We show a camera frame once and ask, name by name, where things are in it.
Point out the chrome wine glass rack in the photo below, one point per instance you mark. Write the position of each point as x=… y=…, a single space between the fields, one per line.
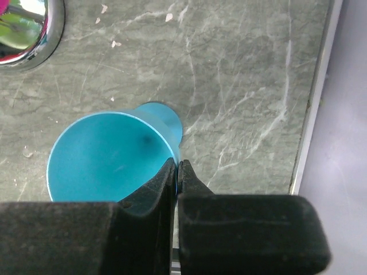
x=30 y=32

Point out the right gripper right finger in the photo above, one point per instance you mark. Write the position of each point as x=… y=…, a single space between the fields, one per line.
x=247 y=234

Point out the blue wine glass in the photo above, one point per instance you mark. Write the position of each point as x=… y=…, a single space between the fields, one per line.
x=106 y=156

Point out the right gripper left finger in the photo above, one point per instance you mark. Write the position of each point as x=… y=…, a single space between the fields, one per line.
x=133 y=236

